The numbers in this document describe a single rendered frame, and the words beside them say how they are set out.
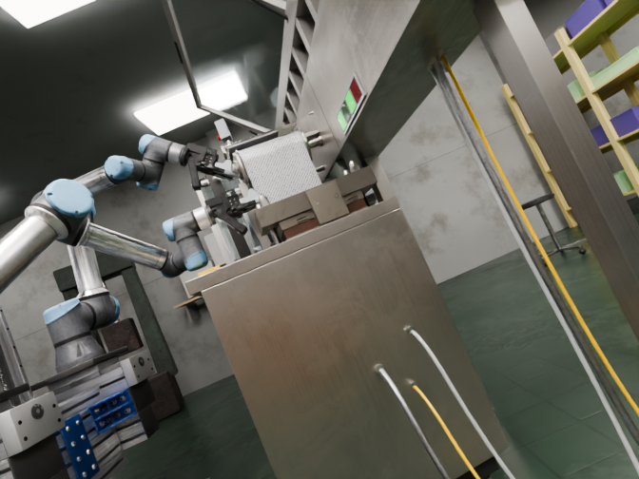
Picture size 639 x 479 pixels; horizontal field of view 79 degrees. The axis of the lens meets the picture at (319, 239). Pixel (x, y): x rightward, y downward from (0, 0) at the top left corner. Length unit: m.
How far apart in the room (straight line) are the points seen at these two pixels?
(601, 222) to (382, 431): 0.75
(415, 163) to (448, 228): 1.03
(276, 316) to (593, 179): 0.79
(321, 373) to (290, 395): 0.10
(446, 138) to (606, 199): 5.26
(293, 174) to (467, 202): 4.66
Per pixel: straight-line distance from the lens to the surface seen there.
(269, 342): 1.11
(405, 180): 5.76
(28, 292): 6.93
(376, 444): 1.22
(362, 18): 1.02
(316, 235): 1.13
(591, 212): 0.87
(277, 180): 1.43
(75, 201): 1.24
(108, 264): 5.20
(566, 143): 0.86
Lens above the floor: 0.77
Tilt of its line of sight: 5 degrees up
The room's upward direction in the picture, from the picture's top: 24 degrees counter-clockwise
